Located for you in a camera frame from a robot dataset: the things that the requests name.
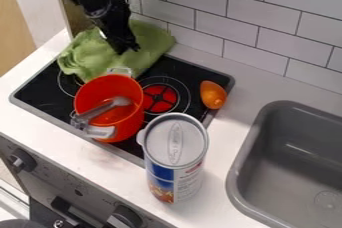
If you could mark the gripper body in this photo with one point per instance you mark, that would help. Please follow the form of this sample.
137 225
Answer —
116 28

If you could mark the green cloth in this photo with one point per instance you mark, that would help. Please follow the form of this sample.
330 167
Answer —
89 55

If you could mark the toy stove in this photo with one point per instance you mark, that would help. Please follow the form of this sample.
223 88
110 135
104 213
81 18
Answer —
182 75

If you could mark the silver spoon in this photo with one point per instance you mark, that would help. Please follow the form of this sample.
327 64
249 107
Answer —
95 112

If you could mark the orange pot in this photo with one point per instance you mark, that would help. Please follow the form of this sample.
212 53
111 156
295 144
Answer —
116 115

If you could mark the orange toy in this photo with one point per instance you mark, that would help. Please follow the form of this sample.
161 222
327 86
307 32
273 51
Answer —
213 94

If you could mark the can with silver lid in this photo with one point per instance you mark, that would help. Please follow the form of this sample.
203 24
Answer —
174 158

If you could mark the toy sink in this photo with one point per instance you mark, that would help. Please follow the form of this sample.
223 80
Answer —
289 168

